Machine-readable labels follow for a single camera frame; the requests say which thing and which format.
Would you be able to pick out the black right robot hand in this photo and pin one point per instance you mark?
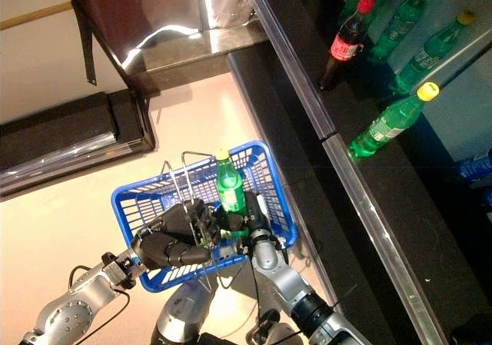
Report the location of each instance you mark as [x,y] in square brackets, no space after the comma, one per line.
[251,220]

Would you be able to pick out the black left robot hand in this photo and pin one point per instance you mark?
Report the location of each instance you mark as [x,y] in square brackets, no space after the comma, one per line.
[169,241]

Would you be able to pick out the blue plastic shopping basket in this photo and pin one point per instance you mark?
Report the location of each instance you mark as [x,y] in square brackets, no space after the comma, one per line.
[151,285]

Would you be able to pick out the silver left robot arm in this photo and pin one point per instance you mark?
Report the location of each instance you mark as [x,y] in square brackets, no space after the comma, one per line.
[69,314]

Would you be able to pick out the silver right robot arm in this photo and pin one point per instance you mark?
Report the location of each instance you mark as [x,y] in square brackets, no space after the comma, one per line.
[284,283]

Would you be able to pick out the grey left robot leg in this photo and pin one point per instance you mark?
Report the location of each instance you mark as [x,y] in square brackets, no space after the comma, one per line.
[184,314]

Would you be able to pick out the grey robot leg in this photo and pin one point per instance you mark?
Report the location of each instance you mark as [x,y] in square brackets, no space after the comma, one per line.
[184,314]
[284,335]

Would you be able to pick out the black right robot foot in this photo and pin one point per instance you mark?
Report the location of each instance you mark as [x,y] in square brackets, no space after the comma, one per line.
[267,320]

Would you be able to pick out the black shelf base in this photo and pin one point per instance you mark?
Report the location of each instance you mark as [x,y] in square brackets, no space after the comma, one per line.
[300,130]

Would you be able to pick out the grey right robot leg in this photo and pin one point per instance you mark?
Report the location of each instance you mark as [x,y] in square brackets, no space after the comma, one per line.
[284,335]

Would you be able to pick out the low black shelf unit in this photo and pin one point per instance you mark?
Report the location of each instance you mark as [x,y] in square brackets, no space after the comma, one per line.
[57,130]

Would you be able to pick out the Coca-Cola bottle red cap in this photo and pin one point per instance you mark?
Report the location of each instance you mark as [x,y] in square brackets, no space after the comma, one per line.
[344,47]

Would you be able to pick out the Pepsi bottle blue label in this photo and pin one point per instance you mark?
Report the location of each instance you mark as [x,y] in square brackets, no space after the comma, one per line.
[476,166]

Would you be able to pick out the reflective metal end panel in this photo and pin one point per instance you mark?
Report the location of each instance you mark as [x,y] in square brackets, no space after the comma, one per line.
[153,7]

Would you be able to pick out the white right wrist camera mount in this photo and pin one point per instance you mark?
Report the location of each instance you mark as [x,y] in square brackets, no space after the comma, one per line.
[264,208]

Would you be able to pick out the black shelf board clear rail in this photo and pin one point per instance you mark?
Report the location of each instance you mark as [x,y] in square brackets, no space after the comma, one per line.
[403,214]

